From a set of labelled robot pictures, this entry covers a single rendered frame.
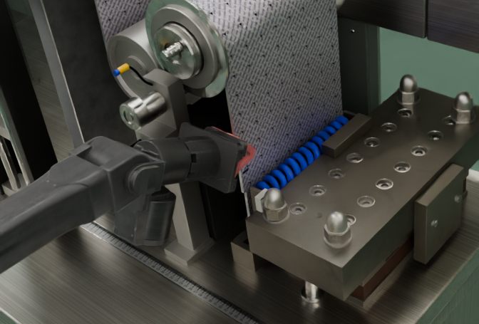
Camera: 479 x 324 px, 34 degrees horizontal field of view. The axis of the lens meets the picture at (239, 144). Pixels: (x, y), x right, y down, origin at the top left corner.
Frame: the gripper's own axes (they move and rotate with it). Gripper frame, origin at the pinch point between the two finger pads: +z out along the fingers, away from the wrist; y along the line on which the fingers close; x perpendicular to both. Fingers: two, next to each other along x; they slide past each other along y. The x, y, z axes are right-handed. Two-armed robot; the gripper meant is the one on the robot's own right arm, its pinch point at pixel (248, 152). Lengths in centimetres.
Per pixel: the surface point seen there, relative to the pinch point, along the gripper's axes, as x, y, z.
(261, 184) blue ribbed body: -4.2, 2.2, 1.8
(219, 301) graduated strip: -21.9, 1.6, -1.2
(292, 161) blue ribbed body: -1.0, 2.5, 7.4
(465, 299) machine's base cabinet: -16.6, 25.7, 26.6
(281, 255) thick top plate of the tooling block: -11.0, 9.9, -1.2
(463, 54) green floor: 2, -73, 230
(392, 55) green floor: -6, -98, 216
